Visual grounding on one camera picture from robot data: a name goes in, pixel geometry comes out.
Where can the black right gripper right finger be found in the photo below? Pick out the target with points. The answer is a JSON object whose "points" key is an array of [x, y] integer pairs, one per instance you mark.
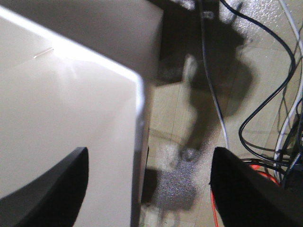
{"points": [[244, 198]]}

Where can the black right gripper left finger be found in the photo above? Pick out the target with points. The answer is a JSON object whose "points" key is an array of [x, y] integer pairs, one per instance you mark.
{"points": [[52, 200]]}

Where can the white plastic trash bin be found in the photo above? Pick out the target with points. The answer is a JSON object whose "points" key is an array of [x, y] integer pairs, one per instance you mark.
{"points": [[73, 74]]}

